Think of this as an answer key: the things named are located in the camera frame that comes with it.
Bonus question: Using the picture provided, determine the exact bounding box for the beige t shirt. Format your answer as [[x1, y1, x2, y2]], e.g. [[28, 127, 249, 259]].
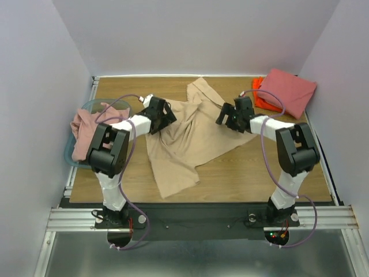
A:
[[146, 78, 255, 198]]

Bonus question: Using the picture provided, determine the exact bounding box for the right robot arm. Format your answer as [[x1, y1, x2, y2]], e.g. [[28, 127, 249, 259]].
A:
[[216, 97, 320, 225]]

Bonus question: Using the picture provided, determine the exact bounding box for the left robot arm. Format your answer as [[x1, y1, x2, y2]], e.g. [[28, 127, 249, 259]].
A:
[[86, 95, 176, 227]]

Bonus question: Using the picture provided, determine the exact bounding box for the folded orange t shirt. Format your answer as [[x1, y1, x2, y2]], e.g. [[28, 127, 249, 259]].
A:
[[252, 76, 282, 113]]

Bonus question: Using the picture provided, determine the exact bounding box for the teal plastic basket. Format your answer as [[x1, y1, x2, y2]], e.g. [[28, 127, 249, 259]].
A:
[[62, 98, 132, 170]]

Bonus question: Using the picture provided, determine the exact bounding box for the folded pink t shirt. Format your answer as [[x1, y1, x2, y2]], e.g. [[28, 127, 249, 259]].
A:
[[257, 69, 317, 119]]

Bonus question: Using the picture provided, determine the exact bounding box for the pink crumpled t shirt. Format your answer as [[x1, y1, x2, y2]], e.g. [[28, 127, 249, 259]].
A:
[[70, 102, 130, 162]]

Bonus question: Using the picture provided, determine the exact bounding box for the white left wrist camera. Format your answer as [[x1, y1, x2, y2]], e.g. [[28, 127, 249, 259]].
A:
[[138, 94, 153, 108]]

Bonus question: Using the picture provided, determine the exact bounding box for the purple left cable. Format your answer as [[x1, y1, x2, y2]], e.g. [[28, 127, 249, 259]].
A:
[[95, 94, 152, 251]]

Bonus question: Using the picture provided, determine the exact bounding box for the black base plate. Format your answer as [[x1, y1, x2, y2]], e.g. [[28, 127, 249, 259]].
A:
[[92, 203, 300, 243]]

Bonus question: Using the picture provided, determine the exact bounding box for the aluminium frame rail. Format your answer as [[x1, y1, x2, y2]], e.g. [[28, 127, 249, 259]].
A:
[[47, 76, 358, 231]]

